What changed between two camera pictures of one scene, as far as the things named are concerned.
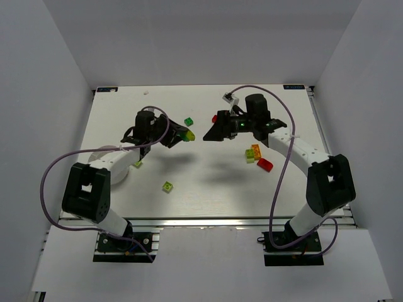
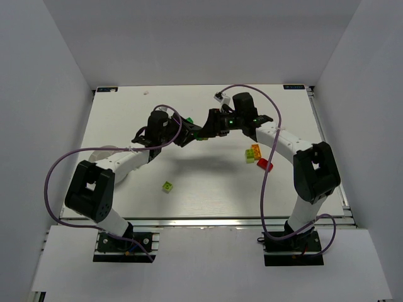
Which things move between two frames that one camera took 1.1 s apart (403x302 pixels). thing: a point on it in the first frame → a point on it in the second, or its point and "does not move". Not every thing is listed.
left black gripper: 170,133 → 181,133
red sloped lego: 265,165 does not move
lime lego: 250,155 does not move
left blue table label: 105,89 does not move
